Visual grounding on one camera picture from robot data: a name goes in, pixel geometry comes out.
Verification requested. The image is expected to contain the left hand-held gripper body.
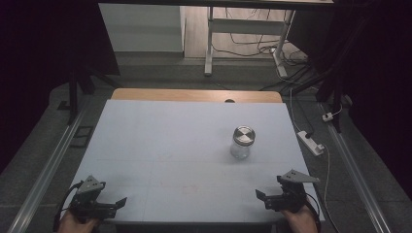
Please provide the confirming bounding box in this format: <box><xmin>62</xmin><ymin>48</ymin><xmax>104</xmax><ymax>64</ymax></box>
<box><xmin>69</xmin><ymin>175</ymin><xmax>110</xmax><ymax>223</ymax></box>

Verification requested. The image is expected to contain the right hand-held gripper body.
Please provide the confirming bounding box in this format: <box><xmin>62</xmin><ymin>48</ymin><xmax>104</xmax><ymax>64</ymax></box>
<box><xmin>276</xmin><ymin>169</ymin><xmax>321</xmax><ymax>214</ymax></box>

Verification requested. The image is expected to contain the person's right hand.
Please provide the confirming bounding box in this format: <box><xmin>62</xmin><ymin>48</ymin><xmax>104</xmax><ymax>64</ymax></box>
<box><xmin>280</xmin><ymin>205</ymin><xmax>319</xmax><ymax>233</ymax></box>

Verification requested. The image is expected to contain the person's left hand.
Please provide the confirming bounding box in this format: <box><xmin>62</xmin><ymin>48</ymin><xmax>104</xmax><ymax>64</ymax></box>
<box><xmin>57</xmin><ymin>209</ymin><xmax>101</xmax><ymax>233</ymax></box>

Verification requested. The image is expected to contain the white power strip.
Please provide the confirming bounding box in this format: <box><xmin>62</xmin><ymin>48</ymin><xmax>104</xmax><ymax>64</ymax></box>
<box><xmin>296</xmin><ymin>130</ymin><xmax>326</xmax><ymax>157</ymax></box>

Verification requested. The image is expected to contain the white table cover sheet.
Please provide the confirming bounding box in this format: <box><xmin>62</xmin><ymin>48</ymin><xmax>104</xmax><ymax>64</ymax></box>
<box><xmin>62</xmin><ymin>99</ymin><xmax>325</xmax><ymax>225</ymax></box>

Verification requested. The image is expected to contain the black metal stand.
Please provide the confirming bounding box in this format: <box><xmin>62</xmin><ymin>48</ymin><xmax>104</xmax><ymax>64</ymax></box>
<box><xmin>281</xmin><ymin>62</ymin><xmax>353</xmax><ymax>134</ymax></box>
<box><xmin>57</xmin><ymin>62</ymin><xmax>121</xmax><ymax>126</ymax></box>

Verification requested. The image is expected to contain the wooden table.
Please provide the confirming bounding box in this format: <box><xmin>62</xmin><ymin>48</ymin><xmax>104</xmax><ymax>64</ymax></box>
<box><xmin>111</xmin><ymin>87</ymin><xmax>284</xmax><ymax>104</ymax></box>

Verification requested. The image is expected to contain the black curtain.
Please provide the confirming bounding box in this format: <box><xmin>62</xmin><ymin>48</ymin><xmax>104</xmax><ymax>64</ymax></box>
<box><xmin>287</xmin><ymin>0</ymin><xmax>412</xmax><ymax>201</ymax></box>
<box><xmin>0</xmin><ymin>0</ymin><xmax>121</xmax><ymax>174</ymax></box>

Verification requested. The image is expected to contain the white cabinet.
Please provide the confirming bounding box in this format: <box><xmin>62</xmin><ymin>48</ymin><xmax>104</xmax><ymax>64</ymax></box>
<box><xmin>98</xmin><ymin>3</ymin><xmax>186</xmax><ymax>52</ymax></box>

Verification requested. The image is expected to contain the white-framed desk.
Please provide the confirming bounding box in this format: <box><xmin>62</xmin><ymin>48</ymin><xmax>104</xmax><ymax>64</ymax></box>
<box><xmin>98</xmin><ymin>0</ymin><xmax>334</xmax><ymax>79</ymax></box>

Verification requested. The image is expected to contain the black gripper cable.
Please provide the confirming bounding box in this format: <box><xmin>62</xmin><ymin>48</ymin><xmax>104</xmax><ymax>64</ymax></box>
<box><xmin>304</xmin><ymin>193</ymin><xmax>323</xmax><ymax>233</ymax></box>
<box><xmin>52</xmin><ymin>182</ymin><xmax>85</xmax><ymax>233</ymax></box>

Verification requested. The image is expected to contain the thin white cable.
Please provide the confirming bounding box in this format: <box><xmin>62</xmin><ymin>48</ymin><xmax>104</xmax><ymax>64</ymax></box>
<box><xmin>289</xmin><ymin>87</ymin><xmax>341</xmax><ymax>233</ymax></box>

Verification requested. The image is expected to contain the metal floor rail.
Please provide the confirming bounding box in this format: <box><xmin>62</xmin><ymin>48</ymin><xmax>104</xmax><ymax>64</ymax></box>
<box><xmin>319</xmin><ymin>103</ymin><xmax>393</xmax><ymax>233</ymax></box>
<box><xmin>6</xmin><ymin>96</ymin><xmax>89</xmax><ymax>233</ymax></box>

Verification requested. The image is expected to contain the black rectangular floor frame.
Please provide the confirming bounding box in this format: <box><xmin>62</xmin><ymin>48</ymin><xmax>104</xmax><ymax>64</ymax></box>
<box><xmin>69</xmin><ymin>125</ymin><xmax>95</xmax><ymax>150</ymax></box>

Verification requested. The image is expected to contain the tangle of black floor cables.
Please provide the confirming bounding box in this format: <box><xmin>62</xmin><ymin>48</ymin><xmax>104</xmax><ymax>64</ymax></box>
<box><xmin>212</xmin><ymin>8</ymin><xmax>314</xmax><ymax>92</ymax></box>

